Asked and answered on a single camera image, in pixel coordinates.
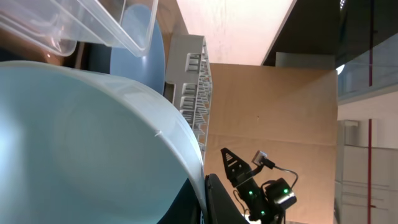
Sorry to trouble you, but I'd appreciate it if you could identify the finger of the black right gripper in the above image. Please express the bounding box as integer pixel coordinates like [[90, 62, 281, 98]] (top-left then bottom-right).
[[221, 147, 249, 187]]

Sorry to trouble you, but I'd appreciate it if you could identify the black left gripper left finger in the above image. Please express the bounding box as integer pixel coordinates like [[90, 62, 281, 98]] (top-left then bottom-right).
[[157, 179, 201, 224]]

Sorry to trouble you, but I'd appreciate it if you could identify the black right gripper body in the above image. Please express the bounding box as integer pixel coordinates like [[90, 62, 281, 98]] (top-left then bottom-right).
[[231, 164, 297, 223]]

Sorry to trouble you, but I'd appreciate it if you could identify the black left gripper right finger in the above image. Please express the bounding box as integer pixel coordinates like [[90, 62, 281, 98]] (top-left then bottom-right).
[[205, 174, 248, 224]]

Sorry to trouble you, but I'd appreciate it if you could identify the light blue bowl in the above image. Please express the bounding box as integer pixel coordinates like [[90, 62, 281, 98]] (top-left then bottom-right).
[[1, 61, 207, 223]]

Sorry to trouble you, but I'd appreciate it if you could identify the dark blue plate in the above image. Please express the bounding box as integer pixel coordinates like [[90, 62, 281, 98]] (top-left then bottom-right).
[[86, 3, 166, 96]]

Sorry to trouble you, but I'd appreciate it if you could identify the grey dishwasher rack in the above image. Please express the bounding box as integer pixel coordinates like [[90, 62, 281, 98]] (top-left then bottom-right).
[[165, 35, 213, 157]]

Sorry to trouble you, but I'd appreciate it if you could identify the plywood board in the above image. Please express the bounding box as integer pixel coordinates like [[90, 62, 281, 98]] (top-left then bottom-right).
[[204, 63, 338, 223]]

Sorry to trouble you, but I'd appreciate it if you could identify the white cabinet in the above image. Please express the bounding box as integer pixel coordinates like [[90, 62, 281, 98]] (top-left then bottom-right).
[[334, 119, 397, 224]]

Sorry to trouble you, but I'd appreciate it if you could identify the clear plastic bin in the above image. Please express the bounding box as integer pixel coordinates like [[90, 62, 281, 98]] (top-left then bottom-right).
[[1, 0, 158, 57]]

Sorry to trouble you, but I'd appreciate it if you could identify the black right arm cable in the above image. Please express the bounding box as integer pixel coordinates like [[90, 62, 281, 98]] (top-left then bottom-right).
[[262, 157, 299, 189]]

